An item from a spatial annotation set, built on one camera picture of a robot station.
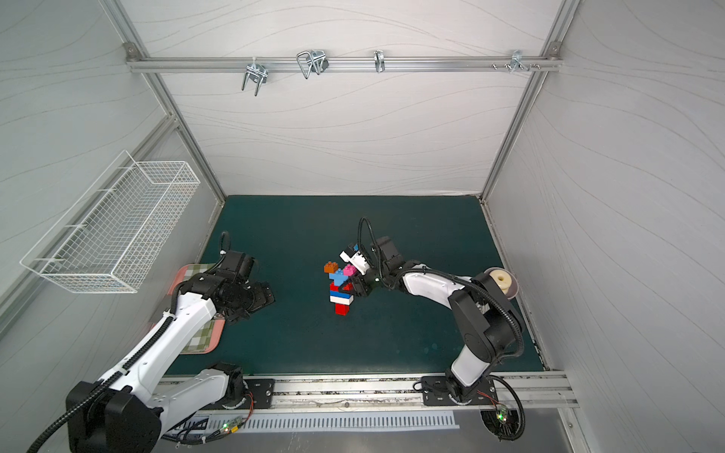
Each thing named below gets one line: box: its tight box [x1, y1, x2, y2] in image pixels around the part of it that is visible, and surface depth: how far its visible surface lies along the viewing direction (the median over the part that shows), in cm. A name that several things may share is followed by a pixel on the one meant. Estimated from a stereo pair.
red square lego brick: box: [335, 302, 351, 317], surface depth 87 cm
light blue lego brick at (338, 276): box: [329, 268, 349, 287], surface depth 82 cm
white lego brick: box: [329, 295, 355, 305], surface depth 85 cm
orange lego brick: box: [323, 261, 339, 274], surface depth 84 cm
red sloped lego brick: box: [329, 281, 355, 292], surface depth 84 cm
